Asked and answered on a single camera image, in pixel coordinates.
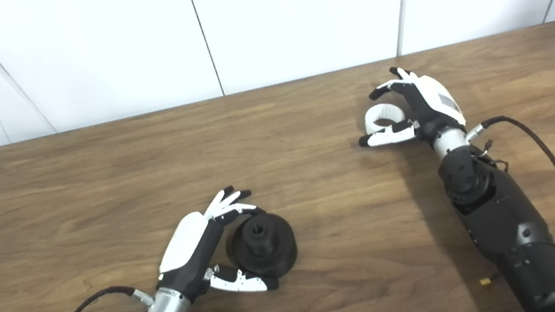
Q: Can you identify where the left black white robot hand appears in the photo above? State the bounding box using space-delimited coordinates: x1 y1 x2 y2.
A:
146 181 280 308

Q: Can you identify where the thin right arm wire bundle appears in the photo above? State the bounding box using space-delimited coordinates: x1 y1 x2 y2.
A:
468 137 510 177

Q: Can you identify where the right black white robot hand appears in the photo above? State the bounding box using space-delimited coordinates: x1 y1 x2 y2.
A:
348 57 468 151

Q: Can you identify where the white ring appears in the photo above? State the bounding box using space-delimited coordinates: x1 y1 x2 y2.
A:
363 100 408 135

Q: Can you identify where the round black part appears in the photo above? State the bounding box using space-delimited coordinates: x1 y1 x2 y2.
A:
222 209 302 284

